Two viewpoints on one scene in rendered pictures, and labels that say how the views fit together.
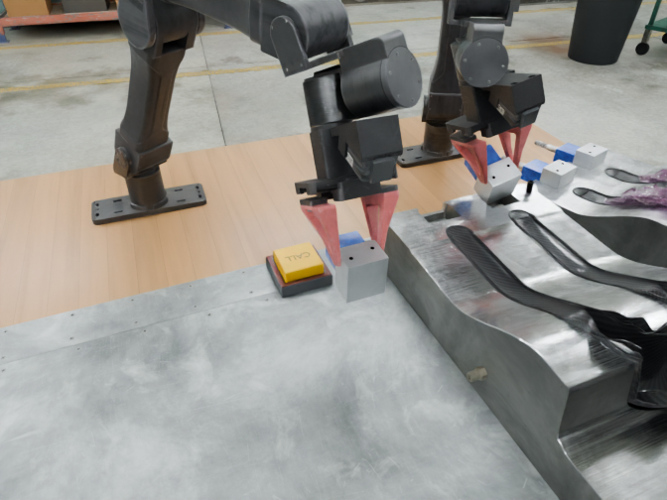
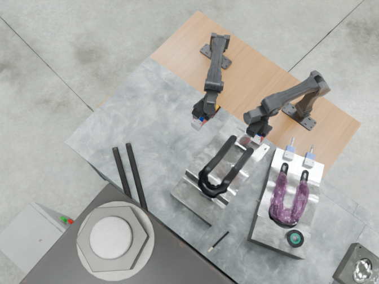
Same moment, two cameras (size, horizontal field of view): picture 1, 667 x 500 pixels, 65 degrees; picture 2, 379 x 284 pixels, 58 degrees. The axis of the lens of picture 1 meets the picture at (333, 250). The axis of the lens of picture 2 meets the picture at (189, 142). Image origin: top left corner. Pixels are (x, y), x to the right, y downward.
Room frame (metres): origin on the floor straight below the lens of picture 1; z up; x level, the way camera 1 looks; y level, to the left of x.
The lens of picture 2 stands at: (0.05, -0.57, 2.53)
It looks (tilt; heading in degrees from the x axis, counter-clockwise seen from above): 70 degrees down; 55
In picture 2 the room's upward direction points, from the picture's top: 6 degrees clockwise
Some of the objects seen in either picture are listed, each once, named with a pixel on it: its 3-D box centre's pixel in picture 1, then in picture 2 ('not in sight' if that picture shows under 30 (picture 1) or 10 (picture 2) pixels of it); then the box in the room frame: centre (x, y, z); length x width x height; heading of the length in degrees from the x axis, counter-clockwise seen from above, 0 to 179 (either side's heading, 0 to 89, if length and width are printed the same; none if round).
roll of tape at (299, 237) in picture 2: not in sight; (294, 238); (0.57, -0.74, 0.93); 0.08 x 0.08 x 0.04
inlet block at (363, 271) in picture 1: (343, 247); (202, 117); (0.51, -0.01, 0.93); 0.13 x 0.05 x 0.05; 23
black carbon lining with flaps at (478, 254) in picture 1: (575, 273); (225, 165); (0.48, -0.29, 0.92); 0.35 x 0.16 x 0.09; 22
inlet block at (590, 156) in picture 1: (565, 153); (309, 155); (0.91, -0.45, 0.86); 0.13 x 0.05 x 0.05; 40
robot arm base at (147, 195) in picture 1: (145, 187); (216, 53); (0.82, 0.34, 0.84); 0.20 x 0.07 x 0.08; 110
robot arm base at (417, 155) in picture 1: (438, 136); (300, 113); (1.03, -0.22, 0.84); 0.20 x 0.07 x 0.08; 110
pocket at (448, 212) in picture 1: (436, 222); (238, 131); (0.65, -0.16, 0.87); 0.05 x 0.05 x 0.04; 22
